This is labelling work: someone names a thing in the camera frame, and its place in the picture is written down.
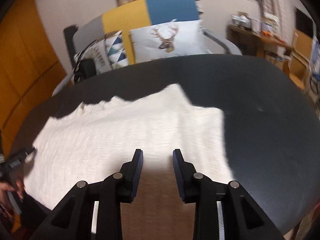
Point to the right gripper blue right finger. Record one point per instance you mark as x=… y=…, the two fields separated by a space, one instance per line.
x=184 y=174

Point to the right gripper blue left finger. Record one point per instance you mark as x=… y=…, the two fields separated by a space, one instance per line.
x=131 y=172

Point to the white knitted sweater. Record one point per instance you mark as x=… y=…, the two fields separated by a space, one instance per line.
x=94 y=141

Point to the person left hand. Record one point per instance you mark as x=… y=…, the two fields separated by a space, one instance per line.
x=6 y=187

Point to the black handbag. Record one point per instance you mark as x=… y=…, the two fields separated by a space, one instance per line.
x=84 y=70

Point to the geometric triangle pattern cushion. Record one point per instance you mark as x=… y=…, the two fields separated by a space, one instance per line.
x=107 y=52

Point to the deer print white cushion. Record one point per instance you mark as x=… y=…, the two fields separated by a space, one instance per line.
x=171 y=39

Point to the wooden side table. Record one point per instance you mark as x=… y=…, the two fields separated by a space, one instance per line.
x=260 y=40

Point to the grey yellow blue sofa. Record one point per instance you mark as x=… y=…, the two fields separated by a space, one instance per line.
x=134 y=15

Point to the folded wooden chair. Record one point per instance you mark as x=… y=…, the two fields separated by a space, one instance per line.
x=300 y=59

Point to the blue wheeled cart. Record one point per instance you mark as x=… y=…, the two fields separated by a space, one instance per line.
x=314 y=83

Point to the black television screen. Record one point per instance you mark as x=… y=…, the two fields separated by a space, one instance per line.
x=304 y=23

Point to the right patterned curtain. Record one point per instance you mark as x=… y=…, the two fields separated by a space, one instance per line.
x=279 y=8

